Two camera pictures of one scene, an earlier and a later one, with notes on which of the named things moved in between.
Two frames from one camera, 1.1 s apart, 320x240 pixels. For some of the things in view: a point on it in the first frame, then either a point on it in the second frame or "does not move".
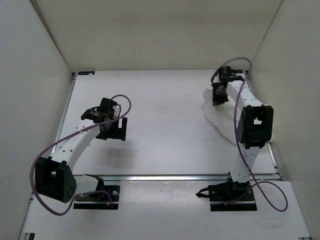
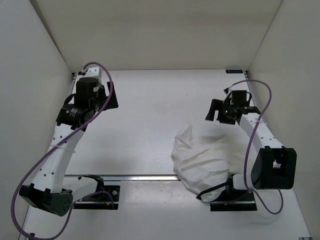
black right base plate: (229, 196) does not move
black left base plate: (98, 201) does not move
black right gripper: (217, 101) to (217, 105)
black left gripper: (121, 133) to (114, 99)
